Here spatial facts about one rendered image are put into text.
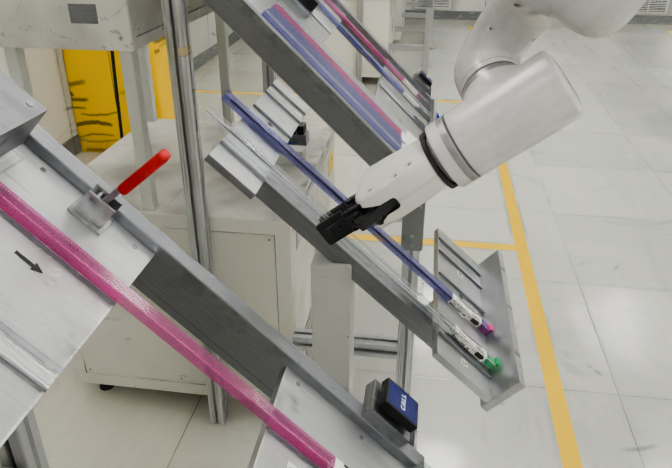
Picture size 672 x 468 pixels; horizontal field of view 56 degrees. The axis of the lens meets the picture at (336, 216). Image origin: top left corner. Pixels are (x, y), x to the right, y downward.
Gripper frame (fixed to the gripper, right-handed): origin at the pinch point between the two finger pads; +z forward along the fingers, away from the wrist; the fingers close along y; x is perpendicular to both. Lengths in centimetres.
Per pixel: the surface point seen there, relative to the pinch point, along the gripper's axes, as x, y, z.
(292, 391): 6.0, 21.4, 6.5
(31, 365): -15.4, 37.7, 9.7
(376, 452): 18.1, 20.2, 4.7
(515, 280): 103, -142, 18
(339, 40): 12, -413, 82
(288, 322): 34, -58, 53
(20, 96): -31.9, 21.9, 6.1
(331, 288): 10.7, -8.0, 10.7
